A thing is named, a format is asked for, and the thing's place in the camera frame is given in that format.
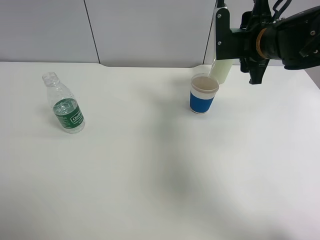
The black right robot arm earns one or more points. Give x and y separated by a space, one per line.
295 40

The pale green plastic cup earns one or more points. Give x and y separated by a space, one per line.
220 70

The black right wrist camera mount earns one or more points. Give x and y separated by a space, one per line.
229 42

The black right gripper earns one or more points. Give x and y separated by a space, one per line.
253 22

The clear bottle with green label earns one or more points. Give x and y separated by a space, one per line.
63 104

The paper cup with blue sleeve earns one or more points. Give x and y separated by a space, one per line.
203 90

